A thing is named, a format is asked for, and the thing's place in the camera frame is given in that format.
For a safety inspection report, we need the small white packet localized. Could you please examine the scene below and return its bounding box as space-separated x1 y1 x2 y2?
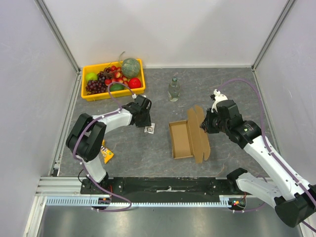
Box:
144 123 155 134

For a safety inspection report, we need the brown cardboard box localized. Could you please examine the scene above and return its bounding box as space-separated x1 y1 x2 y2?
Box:
169 105 211 163

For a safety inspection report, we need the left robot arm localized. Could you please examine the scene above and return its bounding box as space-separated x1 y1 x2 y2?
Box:
66 95 152 194

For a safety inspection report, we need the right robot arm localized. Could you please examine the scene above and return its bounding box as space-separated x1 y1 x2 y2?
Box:
201 99 316 228

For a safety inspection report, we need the red tomato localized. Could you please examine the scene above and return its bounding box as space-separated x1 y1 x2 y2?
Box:
128 78 142 89

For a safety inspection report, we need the green avocado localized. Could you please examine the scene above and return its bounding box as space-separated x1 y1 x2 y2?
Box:
109 83 124 92

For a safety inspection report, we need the clear glass bottle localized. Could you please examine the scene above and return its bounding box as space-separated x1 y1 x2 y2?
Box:
168 78 180 102

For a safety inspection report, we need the yellow snack packet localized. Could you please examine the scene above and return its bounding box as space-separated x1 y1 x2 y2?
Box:
100 140 114 164

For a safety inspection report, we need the green netted melon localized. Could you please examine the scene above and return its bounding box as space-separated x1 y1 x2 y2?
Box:
121 58 141 78

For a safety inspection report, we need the dark purple grape bunch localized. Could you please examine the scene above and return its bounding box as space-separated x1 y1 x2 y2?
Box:
85 79 107 95

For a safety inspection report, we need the green apple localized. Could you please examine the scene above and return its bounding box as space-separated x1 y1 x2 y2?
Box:
85 72 98 82

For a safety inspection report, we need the yellow plastic fruit bin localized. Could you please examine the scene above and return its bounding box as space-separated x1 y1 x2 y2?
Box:
81 59 146 101

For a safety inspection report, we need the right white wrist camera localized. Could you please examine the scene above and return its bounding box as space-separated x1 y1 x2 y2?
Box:
210 89 228 113

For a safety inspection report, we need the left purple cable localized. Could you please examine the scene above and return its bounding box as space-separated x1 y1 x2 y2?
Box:
73 82 138 212

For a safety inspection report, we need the purple cable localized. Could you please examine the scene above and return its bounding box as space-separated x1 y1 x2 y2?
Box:
73 82 138 212
217 78 316 233

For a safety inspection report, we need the slotted cable duct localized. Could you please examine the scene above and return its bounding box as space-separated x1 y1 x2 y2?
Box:
45 196 232 208

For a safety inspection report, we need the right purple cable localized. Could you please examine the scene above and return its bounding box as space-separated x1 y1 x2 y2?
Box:
217 78 316 233

